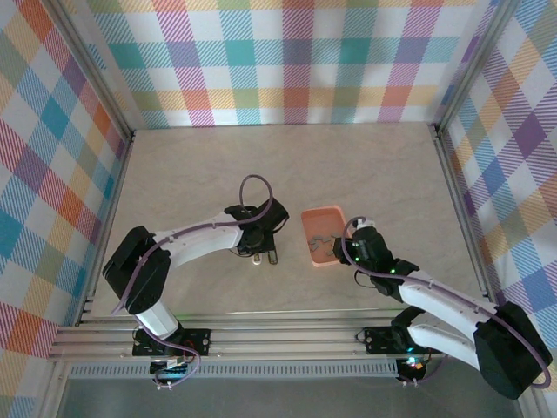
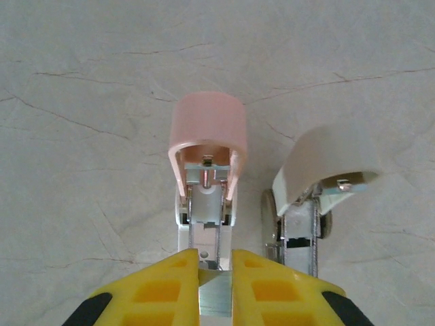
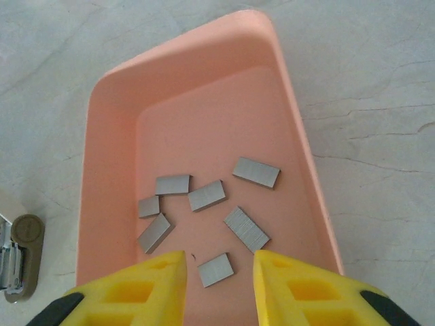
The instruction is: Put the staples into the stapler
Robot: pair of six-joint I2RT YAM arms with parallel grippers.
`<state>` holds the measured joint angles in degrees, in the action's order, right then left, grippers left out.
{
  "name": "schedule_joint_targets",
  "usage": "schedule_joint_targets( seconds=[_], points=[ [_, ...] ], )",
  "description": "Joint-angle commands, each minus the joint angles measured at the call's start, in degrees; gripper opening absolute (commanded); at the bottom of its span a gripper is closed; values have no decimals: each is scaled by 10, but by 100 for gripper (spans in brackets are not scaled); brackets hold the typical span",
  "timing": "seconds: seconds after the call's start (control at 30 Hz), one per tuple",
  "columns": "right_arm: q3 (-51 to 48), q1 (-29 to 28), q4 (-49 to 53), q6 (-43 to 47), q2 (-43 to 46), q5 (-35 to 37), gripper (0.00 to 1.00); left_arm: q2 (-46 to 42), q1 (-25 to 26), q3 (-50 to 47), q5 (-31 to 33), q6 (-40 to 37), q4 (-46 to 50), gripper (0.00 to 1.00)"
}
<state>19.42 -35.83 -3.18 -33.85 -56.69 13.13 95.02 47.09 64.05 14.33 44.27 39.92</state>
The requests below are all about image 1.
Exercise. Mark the pink plastic tray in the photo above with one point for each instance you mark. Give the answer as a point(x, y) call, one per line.
point(322, 217)

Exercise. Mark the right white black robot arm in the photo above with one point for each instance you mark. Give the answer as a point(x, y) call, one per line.
point(444, 300)

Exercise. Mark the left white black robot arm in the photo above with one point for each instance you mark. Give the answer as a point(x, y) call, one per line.
point(196, 239)

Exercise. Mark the small LED controller board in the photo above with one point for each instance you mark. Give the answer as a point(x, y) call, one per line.
point(413, 365)

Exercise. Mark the green controller board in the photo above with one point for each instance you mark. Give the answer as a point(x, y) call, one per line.
point(172, 370)

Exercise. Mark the plaid fabric backdrop panel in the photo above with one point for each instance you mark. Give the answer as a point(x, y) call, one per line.
point(522, 174)
point(278, 65)
point(35, 174)

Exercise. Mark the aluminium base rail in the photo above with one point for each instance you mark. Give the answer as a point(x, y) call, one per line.
point(283, 337)

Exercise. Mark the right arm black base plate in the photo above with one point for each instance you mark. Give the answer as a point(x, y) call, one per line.
point(378, 339)

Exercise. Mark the aluminium side rail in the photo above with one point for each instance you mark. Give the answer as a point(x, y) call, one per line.
point(458, 196)
point(113, 196)

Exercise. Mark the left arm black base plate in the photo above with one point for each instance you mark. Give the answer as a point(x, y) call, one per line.
point(198, 341)

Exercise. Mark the aluminium frame post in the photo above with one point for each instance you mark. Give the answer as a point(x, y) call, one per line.
point(473, 65)
point(95, 72)

